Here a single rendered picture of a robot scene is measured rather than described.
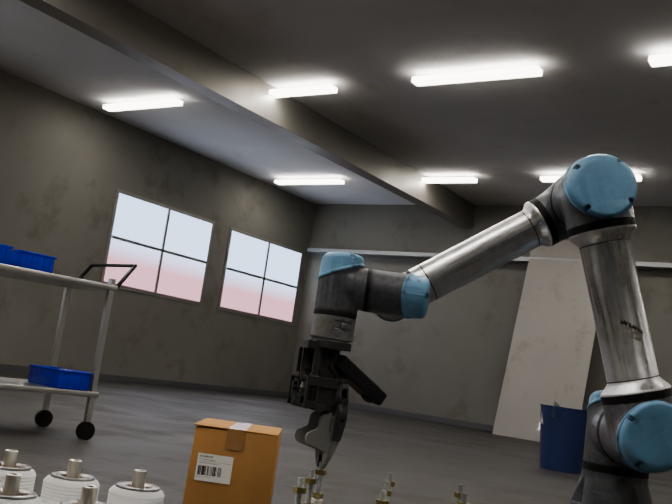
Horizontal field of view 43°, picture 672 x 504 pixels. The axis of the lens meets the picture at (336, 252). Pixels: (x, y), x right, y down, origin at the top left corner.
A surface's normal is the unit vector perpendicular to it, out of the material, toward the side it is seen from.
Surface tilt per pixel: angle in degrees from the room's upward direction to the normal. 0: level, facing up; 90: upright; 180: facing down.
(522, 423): 76
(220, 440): 90
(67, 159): 90
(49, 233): 90
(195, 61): 90
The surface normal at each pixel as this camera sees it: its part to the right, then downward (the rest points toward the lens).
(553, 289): -0.49, -0.43
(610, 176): -0.04, -0.27
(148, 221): 0.83, 0.04
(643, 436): 0.00, -0.01
